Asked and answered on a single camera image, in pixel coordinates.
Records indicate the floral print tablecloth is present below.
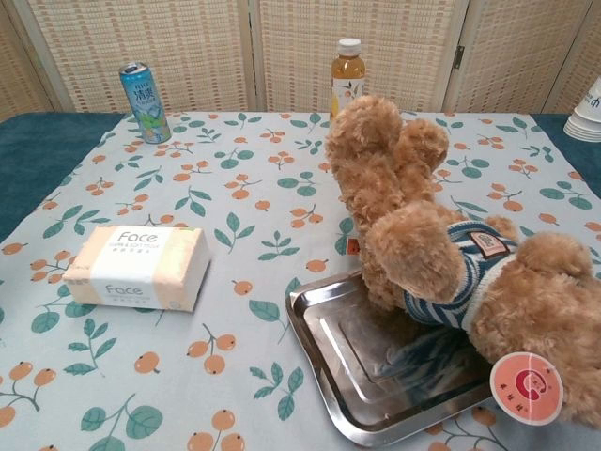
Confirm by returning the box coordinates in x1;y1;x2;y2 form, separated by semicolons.
0;111;601;451

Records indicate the brown plush teddy bear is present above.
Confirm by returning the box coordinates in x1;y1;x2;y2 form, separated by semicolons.
324;95;601;427

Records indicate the rectangular stainless steel tray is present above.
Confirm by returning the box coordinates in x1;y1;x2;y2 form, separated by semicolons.
285;270;499;448

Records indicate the amber tea bottle white cap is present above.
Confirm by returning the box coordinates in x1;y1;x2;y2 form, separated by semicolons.
330;38;368;124

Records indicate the blue drink can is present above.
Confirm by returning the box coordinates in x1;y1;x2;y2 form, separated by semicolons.
118;62;171;145

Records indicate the beige woven folding screen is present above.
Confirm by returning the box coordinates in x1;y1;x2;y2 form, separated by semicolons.
0;0;601;117

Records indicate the round pink hang tag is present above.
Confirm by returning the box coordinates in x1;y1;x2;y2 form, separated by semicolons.
489;352;564;421

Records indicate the stack of white paper cups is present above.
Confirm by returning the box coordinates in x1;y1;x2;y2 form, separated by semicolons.
562;76;601;142

